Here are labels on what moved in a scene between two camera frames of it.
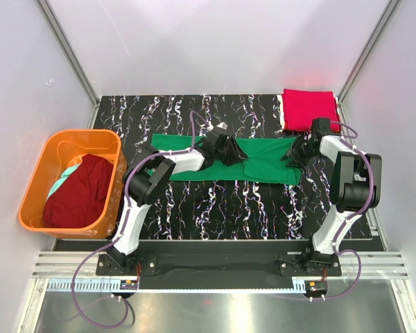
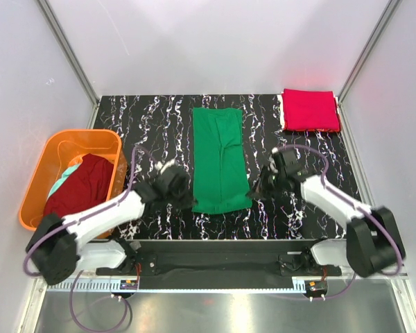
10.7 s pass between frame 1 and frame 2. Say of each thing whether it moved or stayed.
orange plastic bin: stayed
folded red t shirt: stayed
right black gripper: moved
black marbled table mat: stayed
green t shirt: moved
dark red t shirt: stayed
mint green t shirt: stayed
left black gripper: moved
